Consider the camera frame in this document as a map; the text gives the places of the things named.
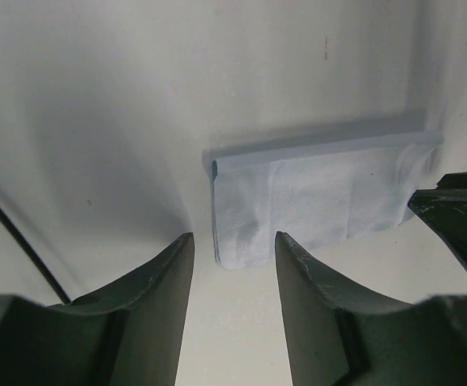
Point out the thin-framed sunglasses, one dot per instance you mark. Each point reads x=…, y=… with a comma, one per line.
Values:
x=34, y=257

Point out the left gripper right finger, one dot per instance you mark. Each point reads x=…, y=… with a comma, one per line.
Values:
x=339, y=332

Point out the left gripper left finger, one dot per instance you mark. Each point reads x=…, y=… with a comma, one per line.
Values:
x=128, y=332

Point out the light blue cleaning cloth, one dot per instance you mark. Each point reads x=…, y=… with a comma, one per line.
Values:
x=320, y=194

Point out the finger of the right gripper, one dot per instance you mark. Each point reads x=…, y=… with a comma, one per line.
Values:
x=444, y=210

